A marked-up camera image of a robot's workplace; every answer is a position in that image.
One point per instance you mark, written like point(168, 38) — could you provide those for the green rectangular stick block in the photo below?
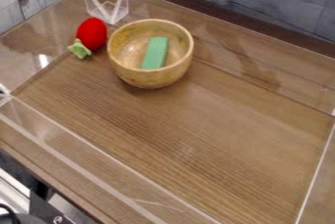
point(156, 53)

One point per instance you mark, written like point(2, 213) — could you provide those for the brown wooden bowl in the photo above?
point(126, 47)

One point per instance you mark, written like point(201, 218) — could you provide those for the red plush strawberry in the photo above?
point(91, 36)

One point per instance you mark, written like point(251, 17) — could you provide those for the clear acrylic tray walls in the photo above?
point(228, 147)

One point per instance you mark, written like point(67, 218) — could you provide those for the black metal table bracket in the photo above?
point(45, 211)

